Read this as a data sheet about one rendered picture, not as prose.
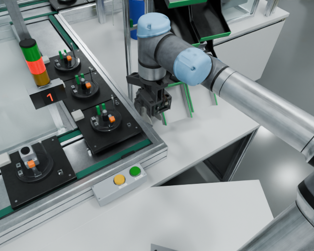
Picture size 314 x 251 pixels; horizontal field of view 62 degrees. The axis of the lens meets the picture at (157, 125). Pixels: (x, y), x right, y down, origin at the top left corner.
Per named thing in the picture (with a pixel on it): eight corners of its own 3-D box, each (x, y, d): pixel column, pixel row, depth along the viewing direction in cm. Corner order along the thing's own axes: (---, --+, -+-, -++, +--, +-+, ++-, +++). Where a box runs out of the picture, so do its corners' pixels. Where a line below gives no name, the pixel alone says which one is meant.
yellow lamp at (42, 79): (52, 82, 91) (48, 71, 87) (37, 87, 89) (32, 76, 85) (47, 74, 94) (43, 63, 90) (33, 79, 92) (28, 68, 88)
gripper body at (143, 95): (149, 120, 75) (150, 88, 65) (134, 102, 79) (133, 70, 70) (171, 110, 77) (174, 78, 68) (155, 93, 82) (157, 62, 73)
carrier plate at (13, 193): (78, 179, 102) (76, 176, 100) (13, 210, 93) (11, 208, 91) (57, 137, 114) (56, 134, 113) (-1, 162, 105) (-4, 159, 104)
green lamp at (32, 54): (43, 59, 83) (38, 45, 80) (27, 63, 82) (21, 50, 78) (38, 51, 86) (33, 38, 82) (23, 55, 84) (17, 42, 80)
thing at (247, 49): (255, 89, 283) (289, 13, 217) (173, 130, 241) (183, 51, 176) (215, 58, 318) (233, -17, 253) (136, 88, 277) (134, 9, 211)
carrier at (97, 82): (117, 99, 131) (115, 79, 121) (72, 117, 122) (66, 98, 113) (97, 73, 144) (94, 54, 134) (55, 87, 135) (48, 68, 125)
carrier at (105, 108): (142, 131, 118) (142, 112, 109) (93, 154, 109) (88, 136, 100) (117, 99, 131) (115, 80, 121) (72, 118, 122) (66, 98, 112)
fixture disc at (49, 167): (59, 173, 101) (58, 170, 99) (22, 190, 96) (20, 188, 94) (48, 147, 108) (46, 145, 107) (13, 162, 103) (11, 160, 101)
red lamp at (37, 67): (48, 71, 87) (43, 59, 83) (32, 76, 85) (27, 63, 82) (43, 63, 90) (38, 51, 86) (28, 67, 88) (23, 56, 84)
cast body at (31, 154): (40, 164, 97) (33, 153, 91) (27, 169, 95) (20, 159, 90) (33, 148, 101) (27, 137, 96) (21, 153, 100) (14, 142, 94)
